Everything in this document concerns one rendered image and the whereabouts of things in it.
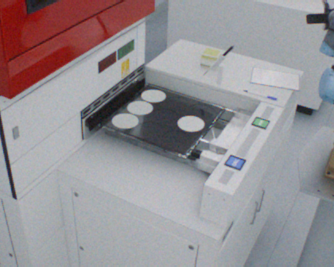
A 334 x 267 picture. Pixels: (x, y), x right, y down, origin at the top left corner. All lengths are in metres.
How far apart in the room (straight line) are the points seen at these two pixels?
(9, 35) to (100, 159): 0.66
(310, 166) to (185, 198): 0.51
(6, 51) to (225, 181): 0.74
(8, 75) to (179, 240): 0.74
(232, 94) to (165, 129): 0.33
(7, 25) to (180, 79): 0.93
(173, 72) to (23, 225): 0.87
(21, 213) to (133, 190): 0.39
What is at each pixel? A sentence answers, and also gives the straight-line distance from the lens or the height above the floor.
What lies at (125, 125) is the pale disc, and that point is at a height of 0.90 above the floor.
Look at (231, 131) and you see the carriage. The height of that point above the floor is 0.88.
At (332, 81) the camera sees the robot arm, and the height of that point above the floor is 1.13.
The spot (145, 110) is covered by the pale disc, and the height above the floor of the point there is 0.90.
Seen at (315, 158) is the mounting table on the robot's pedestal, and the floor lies 0.82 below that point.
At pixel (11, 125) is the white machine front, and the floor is 1.10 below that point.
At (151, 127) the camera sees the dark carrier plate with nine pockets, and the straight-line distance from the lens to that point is 1.66.
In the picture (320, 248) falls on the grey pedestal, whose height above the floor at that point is 0.44.
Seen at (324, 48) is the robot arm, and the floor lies 1.10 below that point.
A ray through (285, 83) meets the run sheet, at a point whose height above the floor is 0.97.
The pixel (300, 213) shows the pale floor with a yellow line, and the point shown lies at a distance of 2.75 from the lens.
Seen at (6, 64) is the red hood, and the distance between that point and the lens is 1.20.
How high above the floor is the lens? 1.85
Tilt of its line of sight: 32 degrees down
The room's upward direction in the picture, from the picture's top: straight up
